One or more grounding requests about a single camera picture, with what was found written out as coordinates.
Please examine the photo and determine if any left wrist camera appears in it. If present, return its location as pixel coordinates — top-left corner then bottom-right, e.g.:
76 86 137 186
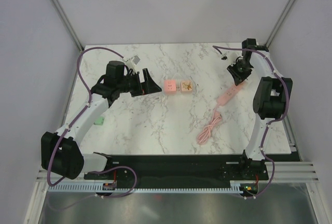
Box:
123 55 141 73

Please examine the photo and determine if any white slotted cable duct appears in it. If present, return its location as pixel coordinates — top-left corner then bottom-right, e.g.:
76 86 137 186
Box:
48 181 258 193

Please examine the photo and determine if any pink cube socket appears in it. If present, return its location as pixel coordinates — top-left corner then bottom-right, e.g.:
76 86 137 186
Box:
163 79 177 95

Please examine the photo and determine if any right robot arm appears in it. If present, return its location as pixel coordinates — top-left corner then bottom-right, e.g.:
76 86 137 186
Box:
227 38 293 179

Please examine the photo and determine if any aluminium frame post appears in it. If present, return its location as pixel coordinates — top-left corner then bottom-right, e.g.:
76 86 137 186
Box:
265 0 297 48
50 0 84 52

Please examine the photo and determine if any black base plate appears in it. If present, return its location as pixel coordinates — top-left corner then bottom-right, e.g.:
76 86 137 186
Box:
84 155 269 188

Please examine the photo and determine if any right aluminium frame post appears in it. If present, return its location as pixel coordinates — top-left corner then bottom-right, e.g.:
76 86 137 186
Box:
265 0 297 48

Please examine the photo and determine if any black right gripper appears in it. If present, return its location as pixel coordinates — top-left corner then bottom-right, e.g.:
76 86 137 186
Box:
227 60 252 86

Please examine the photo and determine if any aluminium rail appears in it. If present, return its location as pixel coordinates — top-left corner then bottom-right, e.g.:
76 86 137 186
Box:
272 162 319 183

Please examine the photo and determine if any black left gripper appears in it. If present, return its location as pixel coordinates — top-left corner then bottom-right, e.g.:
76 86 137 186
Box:
117 69 161 97

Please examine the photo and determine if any peach cube socket adapter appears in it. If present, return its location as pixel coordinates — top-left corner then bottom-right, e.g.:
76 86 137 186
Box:
180 80 193 93

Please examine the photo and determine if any left aluminium frame post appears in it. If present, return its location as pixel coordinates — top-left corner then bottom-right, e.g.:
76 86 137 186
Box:
50 0 84 52

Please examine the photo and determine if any pink power strip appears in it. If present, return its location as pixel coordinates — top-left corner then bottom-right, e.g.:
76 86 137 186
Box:
216 81 247 106

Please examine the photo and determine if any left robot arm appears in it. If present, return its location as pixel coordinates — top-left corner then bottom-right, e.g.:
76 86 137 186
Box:
41 61 162 179

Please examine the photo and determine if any green charger plug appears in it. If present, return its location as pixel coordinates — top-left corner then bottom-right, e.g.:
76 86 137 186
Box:
94 116 105 125

